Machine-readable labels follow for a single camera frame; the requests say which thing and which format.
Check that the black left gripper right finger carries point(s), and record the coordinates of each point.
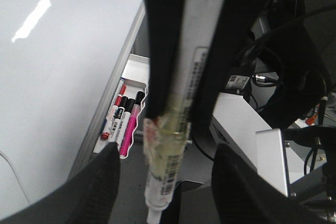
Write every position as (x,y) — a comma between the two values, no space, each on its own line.
(242,196)

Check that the pink highlighter marker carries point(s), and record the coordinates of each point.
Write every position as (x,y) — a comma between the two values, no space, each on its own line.
(132,124)

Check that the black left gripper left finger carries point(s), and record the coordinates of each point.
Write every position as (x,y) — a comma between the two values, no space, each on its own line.
(86,198)

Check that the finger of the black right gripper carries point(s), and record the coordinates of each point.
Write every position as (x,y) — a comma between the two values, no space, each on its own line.
(164,22)
(236,19)

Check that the black capped whiteboard marker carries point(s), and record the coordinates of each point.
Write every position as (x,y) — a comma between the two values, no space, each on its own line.
(124,121)

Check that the white whiteboard with aluminium frame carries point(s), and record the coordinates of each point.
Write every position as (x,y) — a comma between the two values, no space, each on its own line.
(57,57)

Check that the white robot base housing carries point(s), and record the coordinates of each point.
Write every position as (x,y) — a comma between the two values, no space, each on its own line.
(238,125)

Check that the white marker tray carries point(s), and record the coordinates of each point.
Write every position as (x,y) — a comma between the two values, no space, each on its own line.
(135,76)

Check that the white taped whiteboard marker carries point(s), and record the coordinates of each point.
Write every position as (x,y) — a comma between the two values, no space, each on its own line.
(166,136)

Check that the red capped whiteboard marker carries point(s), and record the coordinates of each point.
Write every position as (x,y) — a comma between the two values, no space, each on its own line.
(110,117)

